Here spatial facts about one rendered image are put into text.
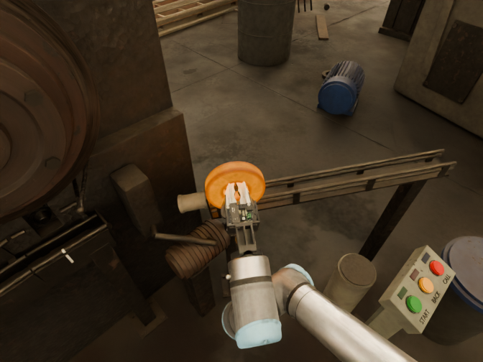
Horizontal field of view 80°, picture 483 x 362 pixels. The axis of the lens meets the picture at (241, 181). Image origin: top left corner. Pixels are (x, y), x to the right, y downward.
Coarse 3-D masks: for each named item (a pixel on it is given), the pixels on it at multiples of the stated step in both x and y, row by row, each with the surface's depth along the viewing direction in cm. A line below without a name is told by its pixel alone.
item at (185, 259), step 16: (208, 224) 102; (224, 240) 102; (176, 256) 94; (192, 256) 95; (208, 256) 98; (176, 272) 98; (192, 272) 96; (208, 272) 108; (192, 288) 109; (208, 288) 117; (192, 304) 133; (208, 304) 126
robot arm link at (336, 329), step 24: (288, 264) 76; (288, 288) 68; (312, 288) 67; (288, 312) 67; (312, 312) 61; (336, 312) 59; (336, 336) 55; (360, 336) 53; (360, 360) 51; (384, 360) 48; (408, 360) 48
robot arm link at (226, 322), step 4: (228, 304) 71; (224, 308) 70; (228, 308) 65; (224, 312) 68; (228, 312) 63; (224, 316) 67; (228, 316) 62; (224, 320) 66; (228, 320) 62; (224, 324) 67; (228, 324) 63; (224, 328) 67; (228, 328) 64; (228, 332) 66; (232, 332) 62; (232, 336) 66
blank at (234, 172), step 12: (216, 168) 71; (228, 168) 69; (240, 168) 69; (252, 168) 71; (216, 180) 70; (228, 180) 71; (240, 180) 71; (252, 180) 72; (216, 192) 73; (252, 192) 75; (216, 204) 76
